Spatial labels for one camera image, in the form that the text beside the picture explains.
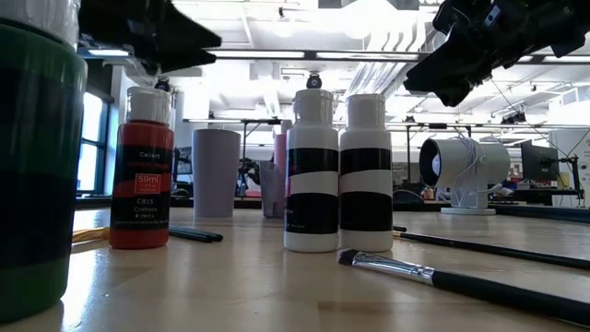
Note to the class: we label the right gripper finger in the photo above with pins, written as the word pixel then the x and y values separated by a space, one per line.
pixel 451 67
pixel 456 97

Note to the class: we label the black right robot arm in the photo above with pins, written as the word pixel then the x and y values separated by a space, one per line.
pixel 571 27

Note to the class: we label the large pink paint bottle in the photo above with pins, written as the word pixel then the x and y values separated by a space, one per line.
pixel 279 154

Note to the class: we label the overhead frame bar with lights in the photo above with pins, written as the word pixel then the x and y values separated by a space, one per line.
pixel 311 55

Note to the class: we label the white black-striped paint bottle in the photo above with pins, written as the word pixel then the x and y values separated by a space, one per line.
pixel 311 182
pixel 365 182

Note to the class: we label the green black-striped paint bottle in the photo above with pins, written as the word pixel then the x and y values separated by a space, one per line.
pixel 37 138

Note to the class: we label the small black overhead camera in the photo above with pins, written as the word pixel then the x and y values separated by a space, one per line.
pixel 162 85
pixel 314 82

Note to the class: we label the white cup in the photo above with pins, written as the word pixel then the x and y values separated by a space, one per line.
pixel 216 175

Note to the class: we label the dark-framed window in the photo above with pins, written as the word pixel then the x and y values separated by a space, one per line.
pixel 92 143

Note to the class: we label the black computer monitor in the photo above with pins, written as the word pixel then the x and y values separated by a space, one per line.
pixel 539 161

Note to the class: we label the long gold-ferrule paintbrush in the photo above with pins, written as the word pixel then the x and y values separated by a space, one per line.
pixel 530 256

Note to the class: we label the small flat black-tip paintbrush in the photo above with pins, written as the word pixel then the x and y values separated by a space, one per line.
pixel 198 232

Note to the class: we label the red crimson paint bottle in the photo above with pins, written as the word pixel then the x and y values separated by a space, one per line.
pixel 143 184

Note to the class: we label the white cylindrical desk fan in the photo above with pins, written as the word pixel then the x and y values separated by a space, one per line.
pixel 488 161

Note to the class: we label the black ceiling-mounted device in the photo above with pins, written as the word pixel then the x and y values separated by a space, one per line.
pixel 514 118

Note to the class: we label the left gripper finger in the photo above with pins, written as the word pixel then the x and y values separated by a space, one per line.
pixel 184 60
pixel 180 30

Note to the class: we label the black chair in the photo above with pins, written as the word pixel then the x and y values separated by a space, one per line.
pixel 408 200

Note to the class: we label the wide flat silver-ferrule paintbrush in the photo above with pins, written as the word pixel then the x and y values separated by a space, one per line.
pixel 392 266

